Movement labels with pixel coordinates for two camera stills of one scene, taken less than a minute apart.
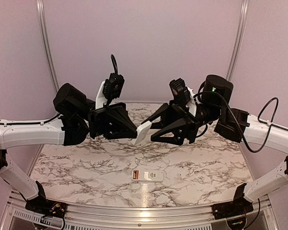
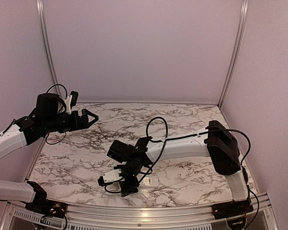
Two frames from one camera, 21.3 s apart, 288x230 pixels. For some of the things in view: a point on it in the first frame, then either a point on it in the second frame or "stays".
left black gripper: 103,120 to 77,125
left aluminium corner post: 42,8 stays
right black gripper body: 182,112 to 127,187
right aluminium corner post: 238,40 stays
